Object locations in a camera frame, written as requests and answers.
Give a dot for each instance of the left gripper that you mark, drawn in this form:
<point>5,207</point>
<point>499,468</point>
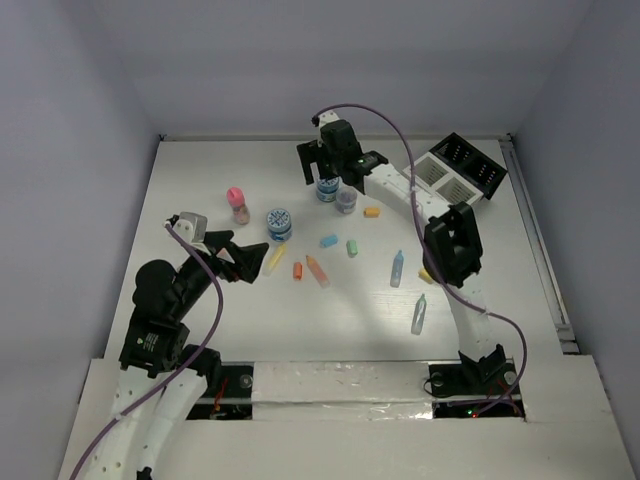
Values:
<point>248,258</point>

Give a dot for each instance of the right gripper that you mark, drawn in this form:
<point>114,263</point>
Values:
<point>311,152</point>

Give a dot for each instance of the blue lid jar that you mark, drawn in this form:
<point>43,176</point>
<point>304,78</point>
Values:
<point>326,189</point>
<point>279,225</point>

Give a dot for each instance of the clear jar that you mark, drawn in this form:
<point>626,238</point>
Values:
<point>346,199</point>

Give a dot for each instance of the pink cap bottle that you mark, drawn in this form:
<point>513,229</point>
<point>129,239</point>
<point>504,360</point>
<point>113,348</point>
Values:
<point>236,200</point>

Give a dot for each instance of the orange cap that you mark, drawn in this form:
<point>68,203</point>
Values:
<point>297,271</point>
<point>371,212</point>

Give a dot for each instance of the orange marker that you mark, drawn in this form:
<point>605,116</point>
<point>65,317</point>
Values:
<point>317,271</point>

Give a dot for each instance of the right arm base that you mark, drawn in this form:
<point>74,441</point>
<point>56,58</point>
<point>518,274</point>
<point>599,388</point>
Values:
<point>456,397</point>

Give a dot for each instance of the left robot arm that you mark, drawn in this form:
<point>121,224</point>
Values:
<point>161,376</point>

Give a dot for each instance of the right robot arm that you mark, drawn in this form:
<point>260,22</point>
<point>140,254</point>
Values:
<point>451,244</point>

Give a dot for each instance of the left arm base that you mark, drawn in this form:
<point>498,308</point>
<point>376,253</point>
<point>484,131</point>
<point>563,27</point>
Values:
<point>230,398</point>

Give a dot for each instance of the yellow marker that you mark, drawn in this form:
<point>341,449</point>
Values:
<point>274,259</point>

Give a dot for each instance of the blue cap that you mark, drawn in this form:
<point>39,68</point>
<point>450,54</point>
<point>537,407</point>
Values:
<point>328,241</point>

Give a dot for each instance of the green cap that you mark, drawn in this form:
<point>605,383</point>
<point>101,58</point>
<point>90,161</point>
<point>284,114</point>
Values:
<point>352,248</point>

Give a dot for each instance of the black and white organizer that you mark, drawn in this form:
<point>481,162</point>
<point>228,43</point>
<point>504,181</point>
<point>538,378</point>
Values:
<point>457,171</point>

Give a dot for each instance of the blue marker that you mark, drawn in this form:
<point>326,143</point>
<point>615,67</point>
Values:
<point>397,270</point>

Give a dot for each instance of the yellow cap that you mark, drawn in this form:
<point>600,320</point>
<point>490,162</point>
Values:
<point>423,274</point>

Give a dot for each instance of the green marker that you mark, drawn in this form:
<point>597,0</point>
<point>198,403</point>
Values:
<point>419,315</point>

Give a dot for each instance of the foil tape strip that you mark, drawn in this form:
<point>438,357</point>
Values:
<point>340,391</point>

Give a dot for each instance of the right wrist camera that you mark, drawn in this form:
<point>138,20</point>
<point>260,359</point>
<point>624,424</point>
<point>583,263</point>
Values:
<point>324,118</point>

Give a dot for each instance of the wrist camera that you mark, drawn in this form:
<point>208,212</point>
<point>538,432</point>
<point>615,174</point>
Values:
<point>324,118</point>
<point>190,226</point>

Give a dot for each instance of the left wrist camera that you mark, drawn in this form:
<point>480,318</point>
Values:
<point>190,226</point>

